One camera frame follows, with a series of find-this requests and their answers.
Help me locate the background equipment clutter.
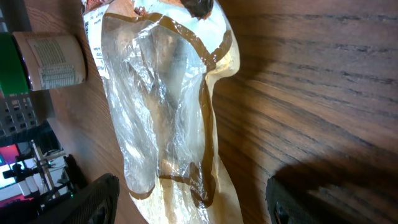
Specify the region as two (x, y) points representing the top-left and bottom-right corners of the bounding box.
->
(0, 121), (90, 224)

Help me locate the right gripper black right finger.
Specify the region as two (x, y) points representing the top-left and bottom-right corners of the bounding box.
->
(266, 175), (356, 224)

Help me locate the green lid jar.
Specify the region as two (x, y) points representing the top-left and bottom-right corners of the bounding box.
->
(1, 32), (86, 95)

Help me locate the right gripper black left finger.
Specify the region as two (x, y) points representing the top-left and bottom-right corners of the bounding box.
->
(31, 173), (120, 224)

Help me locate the beige brown snack pouch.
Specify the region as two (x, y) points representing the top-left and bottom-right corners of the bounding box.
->
(83, 1), (243, 223)

